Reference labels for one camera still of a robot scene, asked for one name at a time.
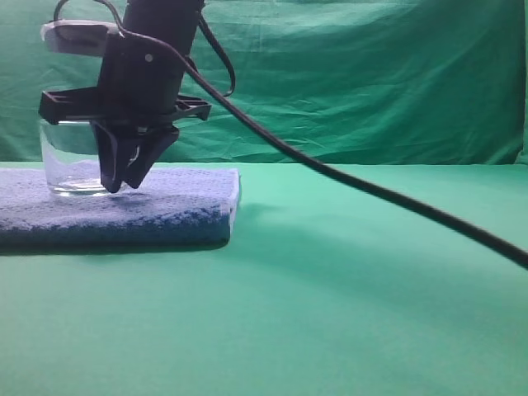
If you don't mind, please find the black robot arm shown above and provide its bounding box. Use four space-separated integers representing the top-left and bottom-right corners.
39 1 211 193

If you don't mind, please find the folded blue towel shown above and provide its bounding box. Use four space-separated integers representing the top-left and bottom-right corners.
1 167 241 248

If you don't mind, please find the green backdrop cloth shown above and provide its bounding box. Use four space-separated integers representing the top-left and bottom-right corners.
1 1 526 165

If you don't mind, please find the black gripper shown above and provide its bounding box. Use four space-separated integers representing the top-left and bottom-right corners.
39 29 211 193

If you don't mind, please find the black cable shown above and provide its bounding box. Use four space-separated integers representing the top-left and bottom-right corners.
53 0 528 271

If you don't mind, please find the transparent glass cup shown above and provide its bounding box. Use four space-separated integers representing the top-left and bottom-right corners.
39 119 108 196

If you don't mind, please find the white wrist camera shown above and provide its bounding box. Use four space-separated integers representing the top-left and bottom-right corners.
40 20 119 58

